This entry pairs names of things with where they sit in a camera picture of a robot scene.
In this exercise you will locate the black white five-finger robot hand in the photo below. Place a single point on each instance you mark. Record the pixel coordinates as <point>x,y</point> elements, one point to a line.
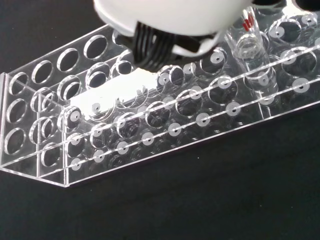
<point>170,17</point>

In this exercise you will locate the clear acrylic test tube rack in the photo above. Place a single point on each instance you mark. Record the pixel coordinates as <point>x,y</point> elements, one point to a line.
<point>150,120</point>

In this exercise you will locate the black bench cloth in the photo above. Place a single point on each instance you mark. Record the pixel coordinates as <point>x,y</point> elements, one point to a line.
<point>200,205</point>

